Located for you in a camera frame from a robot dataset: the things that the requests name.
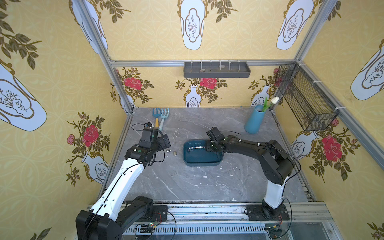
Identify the teal plastic storage box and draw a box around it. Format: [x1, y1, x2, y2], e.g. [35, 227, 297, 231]
[183, 140, 224, 167]

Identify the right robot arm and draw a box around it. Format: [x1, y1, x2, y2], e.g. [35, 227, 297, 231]
[206, 127, 295, 210]

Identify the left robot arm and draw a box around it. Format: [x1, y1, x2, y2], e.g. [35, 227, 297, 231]
[76, 127, 171, 240]

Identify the light blue garden fork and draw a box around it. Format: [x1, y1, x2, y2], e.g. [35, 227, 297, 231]
[159, 108, 170, 131]

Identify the teal cylindrical vase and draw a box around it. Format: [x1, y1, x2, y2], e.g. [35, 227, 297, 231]
[245, 105, 266, 134]

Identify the white tulip flower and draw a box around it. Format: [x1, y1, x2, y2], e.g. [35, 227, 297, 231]
[262, 97, 280, 112]

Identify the blue garden rake yellow handle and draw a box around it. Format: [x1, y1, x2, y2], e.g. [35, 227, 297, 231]
[153, 108, 162, 128]

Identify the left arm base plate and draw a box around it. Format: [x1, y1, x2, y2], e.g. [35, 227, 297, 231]
[142, 205, 168, 223]

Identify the grey wall shelf tray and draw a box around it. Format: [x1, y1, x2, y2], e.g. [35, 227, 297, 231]
[183, 60, 251, 79]

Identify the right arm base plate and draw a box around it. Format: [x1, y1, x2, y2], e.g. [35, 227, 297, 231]
[245, 203, 290, 221]

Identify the black wire mesh basket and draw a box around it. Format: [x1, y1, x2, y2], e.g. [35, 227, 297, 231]
[275, 63, 340, 131]

